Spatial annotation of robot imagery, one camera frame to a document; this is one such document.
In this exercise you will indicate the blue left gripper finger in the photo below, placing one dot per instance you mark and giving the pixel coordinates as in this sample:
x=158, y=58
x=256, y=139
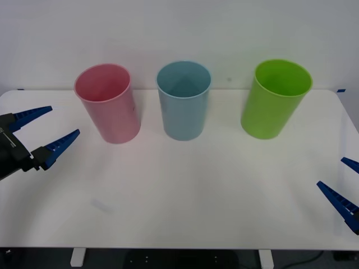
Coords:
x=56, y=148
x=28, y=115

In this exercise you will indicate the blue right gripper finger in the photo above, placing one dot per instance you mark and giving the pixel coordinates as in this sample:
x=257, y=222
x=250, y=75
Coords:
x=340, y=203
x=352, y=164

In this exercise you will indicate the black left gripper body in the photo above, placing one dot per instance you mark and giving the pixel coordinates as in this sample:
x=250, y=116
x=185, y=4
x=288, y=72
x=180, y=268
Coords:
x=11, y=154

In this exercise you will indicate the pink plastic bin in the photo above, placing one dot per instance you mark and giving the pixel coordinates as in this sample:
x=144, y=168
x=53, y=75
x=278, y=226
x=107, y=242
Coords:
x=115, y=115

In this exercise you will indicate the white table leg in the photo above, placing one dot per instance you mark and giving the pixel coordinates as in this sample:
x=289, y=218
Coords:
x=77, y=257
x=266, y=258

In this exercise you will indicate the green plastic bin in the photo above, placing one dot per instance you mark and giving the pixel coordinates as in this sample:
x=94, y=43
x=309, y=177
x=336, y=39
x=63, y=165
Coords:
x=269, y=112

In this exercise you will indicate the pale blue plastic bin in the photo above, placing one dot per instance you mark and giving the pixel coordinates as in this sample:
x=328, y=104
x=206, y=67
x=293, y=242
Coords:
x=183, y=117

